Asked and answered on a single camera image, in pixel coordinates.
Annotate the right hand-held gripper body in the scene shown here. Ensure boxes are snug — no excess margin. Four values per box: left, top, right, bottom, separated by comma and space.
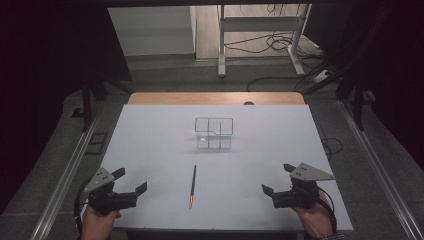
271, 162, 336, 210

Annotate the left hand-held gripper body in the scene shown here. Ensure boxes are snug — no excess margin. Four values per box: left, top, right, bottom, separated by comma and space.
84, 167, 139, 216

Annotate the blue pen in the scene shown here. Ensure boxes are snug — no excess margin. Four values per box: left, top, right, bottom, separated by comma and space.
188, 164, 198, 211

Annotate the clear acrylic pen holder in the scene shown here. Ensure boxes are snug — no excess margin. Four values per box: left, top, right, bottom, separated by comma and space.
194, 116, 235, 150

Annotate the person's left hand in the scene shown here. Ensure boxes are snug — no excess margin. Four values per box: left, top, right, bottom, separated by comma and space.
80, 203, 123, 240

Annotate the person's right hand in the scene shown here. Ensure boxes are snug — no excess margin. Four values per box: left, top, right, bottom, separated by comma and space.
293, 190, 335, 240

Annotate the white table sheet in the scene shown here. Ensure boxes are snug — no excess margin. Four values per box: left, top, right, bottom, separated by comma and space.
77, 103, 355, 232

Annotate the black stand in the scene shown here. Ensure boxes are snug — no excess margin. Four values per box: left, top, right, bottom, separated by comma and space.
301, 6, 394, 132
70, 77, 134, 133

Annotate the white power strip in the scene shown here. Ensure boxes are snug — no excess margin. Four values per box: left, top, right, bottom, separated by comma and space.
312, 69, 332, 85

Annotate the white cabinet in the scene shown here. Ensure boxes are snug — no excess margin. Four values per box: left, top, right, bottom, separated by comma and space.
107, 5, 198, 58

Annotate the left hand-held gripper black cable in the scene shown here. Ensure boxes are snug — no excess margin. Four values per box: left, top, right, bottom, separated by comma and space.
73, 184, 90, 238

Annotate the hand-held gripper black cable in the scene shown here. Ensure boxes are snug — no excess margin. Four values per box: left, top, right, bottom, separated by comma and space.
316, 187, 338, 234
73, 184, 90, 238

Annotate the right hand-held gripper black cable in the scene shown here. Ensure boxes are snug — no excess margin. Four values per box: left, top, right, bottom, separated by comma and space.
316, 187, 338, 234

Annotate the black rectangular floor frame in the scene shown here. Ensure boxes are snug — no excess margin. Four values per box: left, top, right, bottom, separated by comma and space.
84, 132, 108, 156

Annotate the aluminium rail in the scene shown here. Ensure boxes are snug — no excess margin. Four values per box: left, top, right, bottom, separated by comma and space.
28, 102, 105, 240
337, 99, 424, 240

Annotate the thin black looped cable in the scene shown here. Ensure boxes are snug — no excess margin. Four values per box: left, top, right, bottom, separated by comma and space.
311, 111, 345, 162

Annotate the tangle of black floor cables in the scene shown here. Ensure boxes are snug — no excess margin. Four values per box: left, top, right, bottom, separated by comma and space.
223, 3, 326, 93

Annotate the white metal desk frame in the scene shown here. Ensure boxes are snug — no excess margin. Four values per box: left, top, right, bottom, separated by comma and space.
217, 3, 313, 79

